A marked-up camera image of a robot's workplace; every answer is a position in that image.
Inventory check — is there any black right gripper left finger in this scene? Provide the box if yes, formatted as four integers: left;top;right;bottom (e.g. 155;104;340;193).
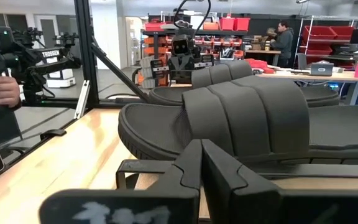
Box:
39;139;203;224

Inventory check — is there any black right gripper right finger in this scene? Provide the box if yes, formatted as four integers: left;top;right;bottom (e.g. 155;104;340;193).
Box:
201;139;358;224

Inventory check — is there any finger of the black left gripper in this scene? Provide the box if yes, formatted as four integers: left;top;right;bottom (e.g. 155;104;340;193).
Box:
169;60;183;84
182;59;198;83

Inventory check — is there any black foam slide sandal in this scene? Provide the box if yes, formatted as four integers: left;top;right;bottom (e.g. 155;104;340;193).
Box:
117;74;358;166
147;59;341;108

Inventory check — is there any red plastic bin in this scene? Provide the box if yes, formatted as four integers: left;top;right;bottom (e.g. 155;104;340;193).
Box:
144;21;168;32
234;17;251;32
331;26;356;40
301;25;336;40
303;43;334;57
218;17;236;32

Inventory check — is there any orange plastic bin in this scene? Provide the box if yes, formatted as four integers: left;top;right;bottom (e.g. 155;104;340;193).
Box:
202;21;220;31

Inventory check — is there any red object on desk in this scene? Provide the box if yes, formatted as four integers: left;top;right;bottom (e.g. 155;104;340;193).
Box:
244;58;275;75

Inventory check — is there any silver metal bar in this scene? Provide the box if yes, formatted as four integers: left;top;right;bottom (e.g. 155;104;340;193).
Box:
73;80;91;120

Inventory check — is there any white box robot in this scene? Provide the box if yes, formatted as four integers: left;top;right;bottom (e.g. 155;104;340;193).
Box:
45;68;76;89

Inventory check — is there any small black clamp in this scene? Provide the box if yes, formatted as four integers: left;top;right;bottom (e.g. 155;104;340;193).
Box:
39;129;67;141

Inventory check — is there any grey laptop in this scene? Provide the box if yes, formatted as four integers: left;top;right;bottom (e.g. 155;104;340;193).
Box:
310;62;335;77

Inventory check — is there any wooden desk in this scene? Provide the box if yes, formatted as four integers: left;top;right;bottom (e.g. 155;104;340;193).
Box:
256;70;358;106

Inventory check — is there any person's hand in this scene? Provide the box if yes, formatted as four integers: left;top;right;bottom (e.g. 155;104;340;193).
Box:
0;76;22;109

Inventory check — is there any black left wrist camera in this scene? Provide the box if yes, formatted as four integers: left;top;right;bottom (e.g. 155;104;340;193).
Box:
172;34;190;57

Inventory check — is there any black looped camera cable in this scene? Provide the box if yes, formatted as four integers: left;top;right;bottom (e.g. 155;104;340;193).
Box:
172;0;213;32

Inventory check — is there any black metal table frame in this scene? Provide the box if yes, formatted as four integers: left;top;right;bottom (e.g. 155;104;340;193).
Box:
39;0;151;110

